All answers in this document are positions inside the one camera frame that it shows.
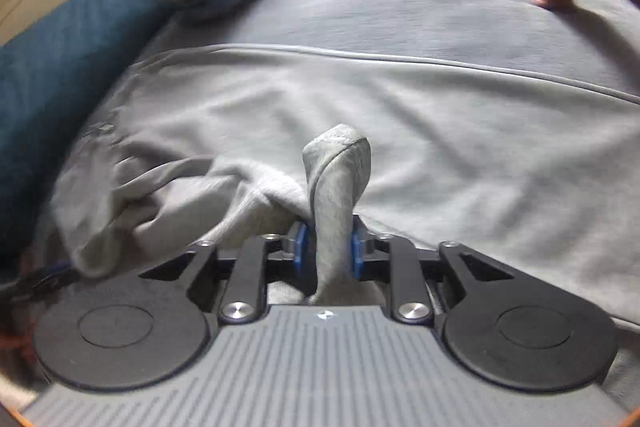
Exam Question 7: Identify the blue pillow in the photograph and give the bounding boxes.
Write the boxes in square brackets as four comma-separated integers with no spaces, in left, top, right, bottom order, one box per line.
[1,0,247,274]

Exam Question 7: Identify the grey sweatpants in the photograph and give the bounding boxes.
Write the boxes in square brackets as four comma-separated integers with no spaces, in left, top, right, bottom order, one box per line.
[49,44,639,324]

